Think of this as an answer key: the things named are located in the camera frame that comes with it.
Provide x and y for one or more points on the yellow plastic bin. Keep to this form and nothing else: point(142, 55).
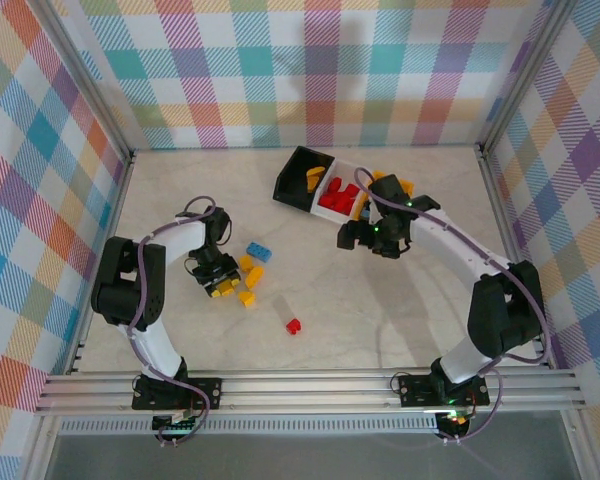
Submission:
point(361, 200)

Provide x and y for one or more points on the aluminium frame post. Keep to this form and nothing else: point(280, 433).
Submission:
point(525, 75)
point(91, 85)

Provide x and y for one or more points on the red curved lego brick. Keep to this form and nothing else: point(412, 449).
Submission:
point(352, 191)

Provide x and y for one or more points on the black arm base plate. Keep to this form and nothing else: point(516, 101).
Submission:
point(207, 392)
point(415, 390)

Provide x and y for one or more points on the aluminium mounting rail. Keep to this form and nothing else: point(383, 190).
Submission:
point(305, 390)

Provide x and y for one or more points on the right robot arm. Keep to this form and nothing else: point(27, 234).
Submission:
point(455, 240)

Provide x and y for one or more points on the electronics board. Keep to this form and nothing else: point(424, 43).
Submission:
point(177, 425)
point(455, 420)

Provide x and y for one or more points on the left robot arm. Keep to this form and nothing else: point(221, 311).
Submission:
point(180, 240)

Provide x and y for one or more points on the white plastic bin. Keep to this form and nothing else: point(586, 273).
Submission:
point(330, 216)

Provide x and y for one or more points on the aluminium table edge rail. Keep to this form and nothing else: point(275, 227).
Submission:
point(498, 200)
point(113, 225)

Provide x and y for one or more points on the blue lego brick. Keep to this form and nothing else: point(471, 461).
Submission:
point(259, 252)
point(365, 213)

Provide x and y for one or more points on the colourful plaid backdrop panel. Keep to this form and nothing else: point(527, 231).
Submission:
point(580, 200)
point(300, 75)
point(20, 150)

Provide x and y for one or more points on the black plastic bin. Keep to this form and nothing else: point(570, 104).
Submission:
point(287, 172)

